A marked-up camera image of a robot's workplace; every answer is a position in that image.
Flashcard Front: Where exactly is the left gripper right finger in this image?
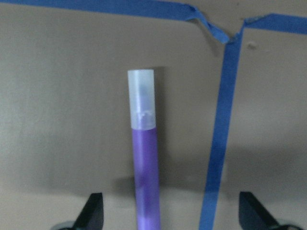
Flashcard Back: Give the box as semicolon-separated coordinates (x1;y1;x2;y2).
238;192;281;230

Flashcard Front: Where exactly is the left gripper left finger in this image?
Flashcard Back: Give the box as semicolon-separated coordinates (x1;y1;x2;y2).
74;193;104;230

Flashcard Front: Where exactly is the purple pen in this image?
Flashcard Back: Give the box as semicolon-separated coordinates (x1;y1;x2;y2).
128;69;161;230

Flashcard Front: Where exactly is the brown paper table cover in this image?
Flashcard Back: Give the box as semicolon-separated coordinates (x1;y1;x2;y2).
0;3;307;230

